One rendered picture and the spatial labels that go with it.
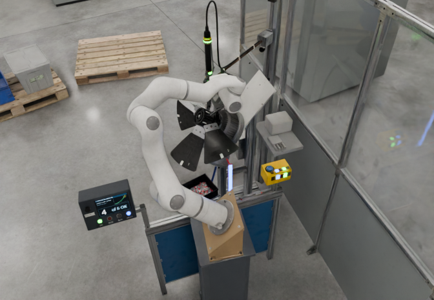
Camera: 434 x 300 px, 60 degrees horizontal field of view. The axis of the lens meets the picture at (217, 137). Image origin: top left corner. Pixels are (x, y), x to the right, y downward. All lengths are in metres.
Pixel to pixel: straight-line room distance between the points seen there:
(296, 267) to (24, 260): 2.18
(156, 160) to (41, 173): 2.58
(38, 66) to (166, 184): 3.43
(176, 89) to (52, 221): 2.33
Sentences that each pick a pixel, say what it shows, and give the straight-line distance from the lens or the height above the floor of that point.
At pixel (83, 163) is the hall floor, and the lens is 4.07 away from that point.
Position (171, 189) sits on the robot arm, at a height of 1.45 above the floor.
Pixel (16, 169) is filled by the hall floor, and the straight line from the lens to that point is 4.31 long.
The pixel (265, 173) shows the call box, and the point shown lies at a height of 1.06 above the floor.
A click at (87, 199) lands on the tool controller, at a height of 1.25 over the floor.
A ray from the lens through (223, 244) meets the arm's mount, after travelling 1.96.
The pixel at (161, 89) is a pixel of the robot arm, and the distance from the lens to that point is 1.61.
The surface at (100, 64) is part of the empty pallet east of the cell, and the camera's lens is 5.30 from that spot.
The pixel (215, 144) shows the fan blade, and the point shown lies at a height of 1.18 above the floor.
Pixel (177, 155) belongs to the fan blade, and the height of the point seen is 0.97.
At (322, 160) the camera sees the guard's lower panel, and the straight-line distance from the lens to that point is 2.66.
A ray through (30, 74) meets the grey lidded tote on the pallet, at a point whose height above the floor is 0.40.
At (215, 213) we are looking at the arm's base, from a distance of 1.91.
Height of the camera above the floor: 2.74
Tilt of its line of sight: 42 degrees down
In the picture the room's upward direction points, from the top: 2 degrees counter-clockwise
